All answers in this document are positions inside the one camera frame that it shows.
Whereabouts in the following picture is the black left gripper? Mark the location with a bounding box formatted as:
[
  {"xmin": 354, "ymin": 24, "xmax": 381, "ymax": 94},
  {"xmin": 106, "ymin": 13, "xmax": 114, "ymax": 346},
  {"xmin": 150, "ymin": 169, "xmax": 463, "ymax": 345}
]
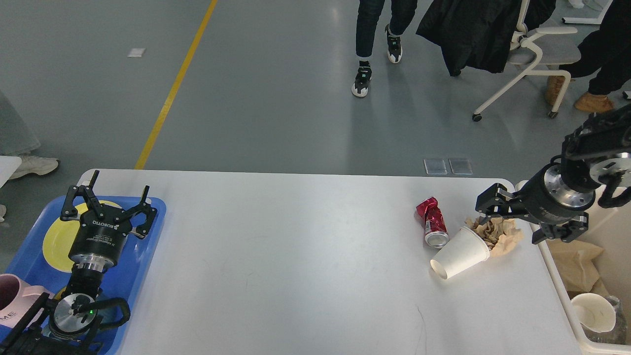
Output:
[{"xmin": 60, "ymin": 170, "xmax": 158, "ymax": 273}]

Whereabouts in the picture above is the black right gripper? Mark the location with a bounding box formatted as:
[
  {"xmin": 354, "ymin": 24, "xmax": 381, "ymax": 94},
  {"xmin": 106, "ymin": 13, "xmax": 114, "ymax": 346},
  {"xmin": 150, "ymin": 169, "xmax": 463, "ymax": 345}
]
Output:
[{"xmin": 475, "ymin": 164, "xmax": 596, "ymax": 245}]

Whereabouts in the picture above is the brown paper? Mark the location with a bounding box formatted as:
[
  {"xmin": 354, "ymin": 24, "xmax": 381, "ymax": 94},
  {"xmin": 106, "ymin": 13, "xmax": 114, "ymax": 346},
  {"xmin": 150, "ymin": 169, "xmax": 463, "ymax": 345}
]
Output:
[{"xmin": 465, "ymin": 216, "xmax": 524, "ymax": 257}]

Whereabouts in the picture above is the yellow plate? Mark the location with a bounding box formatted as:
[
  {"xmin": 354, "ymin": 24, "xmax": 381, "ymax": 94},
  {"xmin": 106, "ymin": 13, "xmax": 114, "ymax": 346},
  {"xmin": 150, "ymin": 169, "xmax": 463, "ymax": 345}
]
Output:
[{"xmin": 41, "ymin": 200, "xmax": 124, "ymax": 273}]

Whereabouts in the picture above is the brown paper bag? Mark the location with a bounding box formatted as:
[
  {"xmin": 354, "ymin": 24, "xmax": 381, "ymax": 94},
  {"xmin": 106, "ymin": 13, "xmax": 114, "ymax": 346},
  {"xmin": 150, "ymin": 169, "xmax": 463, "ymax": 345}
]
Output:
[{"xmin": 546, "ymin": 240, "xmax": 610, "ymax": 299}]

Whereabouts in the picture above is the white tissue block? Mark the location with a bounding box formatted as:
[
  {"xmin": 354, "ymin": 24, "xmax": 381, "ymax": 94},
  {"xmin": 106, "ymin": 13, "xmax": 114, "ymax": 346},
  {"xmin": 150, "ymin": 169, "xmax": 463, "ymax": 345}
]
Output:
[{"xmin": 430, "ymin": 226, "xmax": 491, "ymax": 280}]

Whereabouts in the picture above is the crushed red can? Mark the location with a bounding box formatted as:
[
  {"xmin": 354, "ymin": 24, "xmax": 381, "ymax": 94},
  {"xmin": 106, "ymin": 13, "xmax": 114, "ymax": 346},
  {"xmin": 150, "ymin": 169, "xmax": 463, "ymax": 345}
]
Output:
[{"xmin": 416, "ymin": 196, "xmax": 450, "ymax": 249}]

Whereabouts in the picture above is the white paper cup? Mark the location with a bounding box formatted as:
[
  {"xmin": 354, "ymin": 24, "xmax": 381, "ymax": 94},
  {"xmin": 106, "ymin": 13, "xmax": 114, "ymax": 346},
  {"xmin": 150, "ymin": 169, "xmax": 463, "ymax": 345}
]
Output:
[{"xmin": 570, "ymin": 293, "xmax": 617, "ymax": 333}]

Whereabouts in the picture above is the pink mug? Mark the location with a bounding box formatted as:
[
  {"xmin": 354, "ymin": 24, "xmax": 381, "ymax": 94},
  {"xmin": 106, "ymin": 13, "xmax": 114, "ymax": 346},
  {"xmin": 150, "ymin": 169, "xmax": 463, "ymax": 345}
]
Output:
[{"xmin": 0, "ymin": 274, "xmax": 50, "ymax": 328}]

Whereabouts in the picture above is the silver foil bag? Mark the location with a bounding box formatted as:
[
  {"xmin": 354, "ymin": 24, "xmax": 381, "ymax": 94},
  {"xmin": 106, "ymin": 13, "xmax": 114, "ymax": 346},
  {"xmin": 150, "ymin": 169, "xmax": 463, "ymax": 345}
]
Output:
[{"xmin": 582, "ymin": 296, "xmax": 628, "ymax": 345}]

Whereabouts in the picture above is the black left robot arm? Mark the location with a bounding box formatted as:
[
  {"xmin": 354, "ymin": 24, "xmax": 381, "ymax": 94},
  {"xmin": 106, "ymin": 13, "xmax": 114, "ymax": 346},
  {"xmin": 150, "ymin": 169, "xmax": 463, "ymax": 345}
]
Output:
[{"xmin": 1, "ymin": 171, "xmax": 166, "ymax": 355}]

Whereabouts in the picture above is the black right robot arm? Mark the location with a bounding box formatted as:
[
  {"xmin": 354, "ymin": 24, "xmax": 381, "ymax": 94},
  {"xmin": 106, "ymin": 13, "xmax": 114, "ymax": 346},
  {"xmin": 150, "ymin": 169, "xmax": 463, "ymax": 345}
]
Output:
[{"xmin": 475, "ymin": 106, "xmax": 631, "ymax": 244}]

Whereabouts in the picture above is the blue plastic tray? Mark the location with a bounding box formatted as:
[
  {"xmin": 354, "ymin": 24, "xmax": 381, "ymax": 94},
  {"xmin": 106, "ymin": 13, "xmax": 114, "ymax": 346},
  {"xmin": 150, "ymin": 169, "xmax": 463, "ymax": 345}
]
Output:
[{"xmin": 0, "ymin": 195, "xmax": 167, "ymax": 355}]

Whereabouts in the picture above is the right floor outlet plate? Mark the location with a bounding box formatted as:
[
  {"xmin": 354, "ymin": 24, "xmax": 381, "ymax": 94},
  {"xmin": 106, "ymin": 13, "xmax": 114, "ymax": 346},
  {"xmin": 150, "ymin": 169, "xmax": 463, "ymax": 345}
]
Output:
[{"xmin": 448, "ymin": 158, "xmax": 473, "ymax": 176}]

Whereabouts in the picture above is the floor outlet plate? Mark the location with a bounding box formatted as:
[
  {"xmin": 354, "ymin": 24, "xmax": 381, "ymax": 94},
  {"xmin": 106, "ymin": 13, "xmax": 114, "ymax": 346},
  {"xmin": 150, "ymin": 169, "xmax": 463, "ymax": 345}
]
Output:
[
  {"xmin": 423, "ymin": 159, "xmax": 449, "ymax": 176},
  {"xmin": 448, "ymin": 158, "xmax": 473, "ymax": 176}
]

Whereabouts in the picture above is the left floor outlet plate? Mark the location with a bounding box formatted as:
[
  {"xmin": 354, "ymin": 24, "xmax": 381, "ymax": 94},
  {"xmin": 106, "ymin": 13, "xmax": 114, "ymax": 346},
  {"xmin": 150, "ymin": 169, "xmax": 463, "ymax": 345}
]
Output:
[{"xmin": 423, "ymin": 159, "xmax": 449, "ymax": 176}]

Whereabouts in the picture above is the person in light clothes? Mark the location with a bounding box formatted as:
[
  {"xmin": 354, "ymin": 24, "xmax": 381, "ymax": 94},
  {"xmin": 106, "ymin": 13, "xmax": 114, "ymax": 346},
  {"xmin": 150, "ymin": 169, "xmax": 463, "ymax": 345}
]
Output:
[{"xmin": 0, "ymin": 92, "xmax": 59, "ymax": 180}]

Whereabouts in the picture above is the white office chair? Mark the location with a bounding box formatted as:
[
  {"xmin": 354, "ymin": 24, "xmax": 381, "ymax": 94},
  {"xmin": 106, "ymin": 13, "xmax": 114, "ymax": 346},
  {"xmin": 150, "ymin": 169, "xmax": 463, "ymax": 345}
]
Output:
[{"xmin": 472, "ymin": 0, "xmax": 581, "ymax": 122}]

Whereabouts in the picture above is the person with tan boots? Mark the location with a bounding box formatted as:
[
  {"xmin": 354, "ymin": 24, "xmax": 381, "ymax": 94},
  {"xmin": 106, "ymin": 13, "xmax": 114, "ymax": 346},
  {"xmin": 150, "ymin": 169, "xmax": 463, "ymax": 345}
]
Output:
[{"xmin": 559, "ymin": 0, "xmax": 631, "ymax": 113}]

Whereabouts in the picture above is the black jacket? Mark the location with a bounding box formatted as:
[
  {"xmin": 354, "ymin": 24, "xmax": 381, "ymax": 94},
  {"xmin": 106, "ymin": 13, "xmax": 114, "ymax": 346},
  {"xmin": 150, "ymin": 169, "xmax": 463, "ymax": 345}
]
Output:
[{"xmin": 416, "ymin": 0, "xmax": 556, "ymax": 77}]

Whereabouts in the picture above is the white desk leg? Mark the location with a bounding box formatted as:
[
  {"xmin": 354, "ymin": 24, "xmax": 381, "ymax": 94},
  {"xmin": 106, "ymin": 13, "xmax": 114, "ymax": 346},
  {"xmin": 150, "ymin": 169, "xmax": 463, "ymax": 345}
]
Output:
[{"xmin": 561, "ymin": 0, "xmax": 613, "ymax": 26}]

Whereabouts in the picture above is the person in dark jeans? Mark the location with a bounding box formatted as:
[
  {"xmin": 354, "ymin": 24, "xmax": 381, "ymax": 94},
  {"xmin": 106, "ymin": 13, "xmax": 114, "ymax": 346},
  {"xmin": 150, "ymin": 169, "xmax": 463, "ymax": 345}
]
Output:
[{"xmin": 351, "ymin": 0, "xmax": 419, "ymax": 98}]

